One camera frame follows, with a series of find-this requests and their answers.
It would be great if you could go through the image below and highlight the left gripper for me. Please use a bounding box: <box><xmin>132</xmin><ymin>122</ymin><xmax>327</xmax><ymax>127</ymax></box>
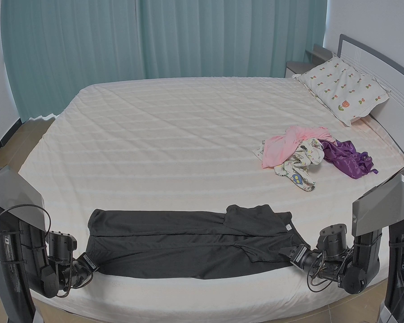
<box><xmin>69</xmin><ymin>252</ymin><xmax>99</xmax><ymax>287</ymax></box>

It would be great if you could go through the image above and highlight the black cable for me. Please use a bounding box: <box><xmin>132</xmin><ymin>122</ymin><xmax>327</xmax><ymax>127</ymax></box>
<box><xmin>306</xmin><ymin>253</ymin><xmax>349</xmax><ymax>293</ymax></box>
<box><xmin>0</xmin><ymin>204</ymin><xmax>52</xmax><ymax>248</ymax></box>

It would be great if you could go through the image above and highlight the blue-green curtain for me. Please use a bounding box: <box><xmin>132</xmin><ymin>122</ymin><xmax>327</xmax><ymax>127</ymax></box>
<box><xmin>0</xmin><ymin>0</ymin><xmax>330</xmax><ymax>120</ymax></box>

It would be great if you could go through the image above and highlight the purple garment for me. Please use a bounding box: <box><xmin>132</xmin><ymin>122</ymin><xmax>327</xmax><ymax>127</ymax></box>
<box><xmin>320</xmin><ymin>139</ymin><xmax>379</xmax><ymax>180</ymax></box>

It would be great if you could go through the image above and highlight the white printed garment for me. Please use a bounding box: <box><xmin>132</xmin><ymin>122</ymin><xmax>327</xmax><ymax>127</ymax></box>
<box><xmin>252</xmin><ymin>137</ymin><xmax>325</xmax><ymax>192</ymax></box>

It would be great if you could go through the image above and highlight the grey bedside table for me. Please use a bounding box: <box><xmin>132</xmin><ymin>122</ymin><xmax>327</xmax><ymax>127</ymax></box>
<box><xmin>285</xmin><ymin>43</ymin><xmax>334</xmax><ymax>78</ymax></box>

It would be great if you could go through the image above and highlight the black T-shirt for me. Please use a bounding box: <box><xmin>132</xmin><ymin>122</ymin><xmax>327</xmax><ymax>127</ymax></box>
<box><xmin>86</xmin><ymin>205</ymin><xmax>310</xmax><ymax>280</ymax></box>

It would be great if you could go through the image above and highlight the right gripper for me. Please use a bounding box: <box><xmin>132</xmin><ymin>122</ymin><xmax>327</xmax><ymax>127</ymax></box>
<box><xmin>290</xmin><ymin>244</ymin><xmax>324</xmax><ymax>277</ymax></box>

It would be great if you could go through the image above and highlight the bed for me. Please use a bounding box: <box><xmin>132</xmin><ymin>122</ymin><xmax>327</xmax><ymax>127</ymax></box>
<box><xmin>17</xmin><ymin>33</ymin><xmax>404</xmax><ymax>315</ymax></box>

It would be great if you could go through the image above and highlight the white printed pillow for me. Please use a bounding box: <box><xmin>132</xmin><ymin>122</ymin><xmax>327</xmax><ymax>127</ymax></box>
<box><xmin>292</xmin><ymin>54</ymin><xmax>391</xmax><ymax>127</ymax></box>

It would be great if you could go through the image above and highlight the pink garment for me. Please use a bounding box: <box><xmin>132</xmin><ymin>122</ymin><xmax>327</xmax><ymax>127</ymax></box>
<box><xmin>262</xmin><ymin>125</ymin><xmax>333</xmax><ymax>170</ymax></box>

